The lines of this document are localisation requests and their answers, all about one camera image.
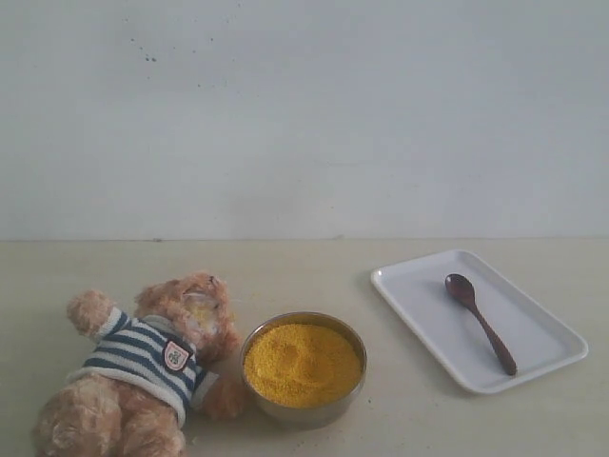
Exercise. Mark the dark wooden spoon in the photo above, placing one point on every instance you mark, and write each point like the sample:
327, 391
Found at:
463, 291

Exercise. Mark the tan teddy bear striped sweater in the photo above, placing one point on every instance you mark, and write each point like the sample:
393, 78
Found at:
147, 370

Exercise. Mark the steel bowl of yellow millet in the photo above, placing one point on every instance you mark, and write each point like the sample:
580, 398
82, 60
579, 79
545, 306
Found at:
303, 369

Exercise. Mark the white rectangular plastic tray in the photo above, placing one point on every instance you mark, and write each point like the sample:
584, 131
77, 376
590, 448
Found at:
539, 341

